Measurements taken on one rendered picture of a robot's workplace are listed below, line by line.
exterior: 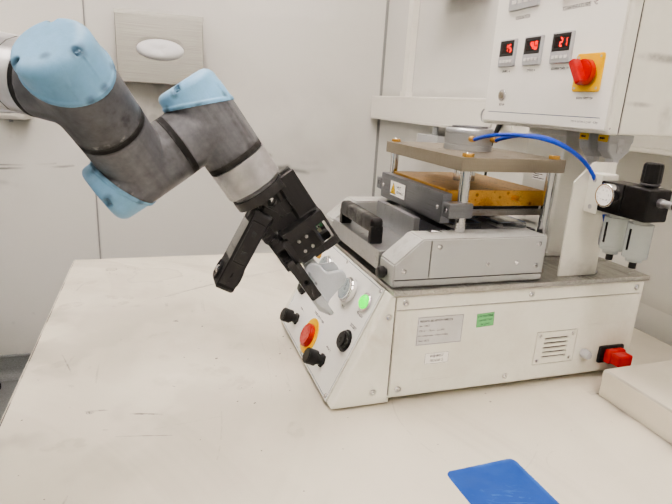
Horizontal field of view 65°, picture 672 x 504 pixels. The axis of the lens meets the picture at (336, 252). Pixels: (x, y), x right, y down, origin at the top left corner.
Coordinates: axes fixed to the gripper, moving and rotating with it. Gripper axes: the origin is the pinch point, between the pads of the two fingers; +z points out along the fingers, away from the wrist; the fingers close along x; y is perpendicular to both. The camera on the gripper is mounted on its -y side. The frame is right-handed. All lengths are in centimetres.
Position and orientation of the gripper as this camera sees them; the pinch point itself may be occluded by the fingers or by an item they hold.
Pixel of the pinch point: (322, 309)
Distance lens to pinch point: 76.2
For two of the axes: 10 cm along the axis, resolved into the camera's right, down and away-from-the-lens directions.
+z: 5.0, 7.7, 4.0
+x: -3.1, -2.8, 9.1
